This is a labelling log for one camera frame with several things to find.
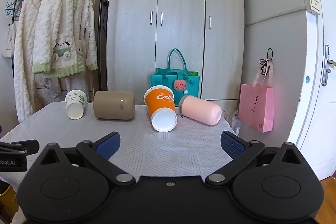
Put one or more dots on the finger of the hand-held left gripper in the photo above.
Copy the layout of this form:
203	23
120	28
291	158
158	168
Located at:
27	147

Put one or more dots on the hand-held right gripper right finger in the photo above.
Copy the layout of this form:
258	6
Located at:
231	145

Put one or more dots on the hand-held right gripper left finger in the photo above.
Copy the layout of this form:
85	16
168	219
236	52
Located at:
109	145

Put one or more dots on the orange paper cup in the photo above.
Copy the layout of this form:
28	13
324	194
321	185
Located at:
158	103

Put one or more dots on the beige cup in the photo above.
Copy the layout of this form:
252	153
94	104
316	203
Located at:
113	106

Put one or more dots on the pink cup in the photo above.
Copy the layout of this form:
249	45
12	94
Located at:
200	109

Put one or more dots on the white cup with green print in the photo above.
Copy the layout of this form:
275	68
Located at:
74	102

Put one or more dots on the clear plastic bag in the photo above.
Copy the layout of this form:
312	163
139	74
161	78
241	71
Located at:
235	121

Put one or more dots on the yellow container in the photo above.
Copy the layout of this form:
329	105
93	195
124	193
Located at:
8	199

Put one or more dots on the pink paper bag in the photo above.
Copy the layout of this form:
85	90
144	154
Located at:
256	106

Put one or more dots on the white patterned tablecloth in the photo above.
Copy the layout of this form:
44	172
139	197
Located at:
162	145

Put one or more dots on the teal felt bag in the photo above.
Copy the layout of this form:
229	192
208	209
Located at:
162	82

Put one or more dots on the white door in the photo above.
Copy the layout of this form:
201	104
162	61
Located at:
315	108

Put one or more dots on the white fluffy robe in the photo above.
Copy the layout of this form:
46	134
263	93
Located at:
25	56

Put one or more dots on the white tote bag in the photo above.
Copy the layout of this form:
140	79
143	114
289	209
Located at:
8	43

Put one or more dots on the grey wooden wardrobe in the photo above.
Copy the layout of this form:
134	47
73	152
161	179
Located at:
178	37

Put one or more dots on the white fluffy jacket green trim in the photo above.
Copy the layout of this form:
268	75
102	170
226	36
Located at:
65	29

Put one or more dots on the black clothes rack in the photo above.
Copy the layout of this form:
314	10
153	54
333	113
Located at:
101	16

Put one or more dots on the teal clothes hanger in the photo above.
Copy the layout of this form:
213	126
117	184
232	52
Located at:
11	7

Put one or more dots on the wall switch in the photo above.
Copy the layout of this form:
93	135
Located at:
313	4

